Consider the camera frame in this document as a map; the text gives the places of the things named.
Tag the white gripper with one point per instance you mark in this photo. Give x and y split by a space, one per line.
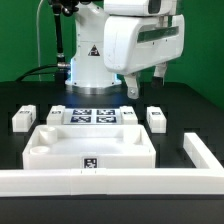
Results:
132 44

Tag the white desk top tray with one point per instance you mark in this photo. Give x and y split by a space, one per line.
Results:
89 146

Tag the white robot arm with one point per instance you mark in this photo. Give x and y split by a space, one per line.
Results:
88 73

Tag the fiducial marker sheet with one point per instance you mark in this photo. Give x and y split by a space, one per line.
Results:
85 116

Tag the white L-shaped fence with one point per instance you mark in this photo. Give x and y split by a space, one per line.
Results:
206 177

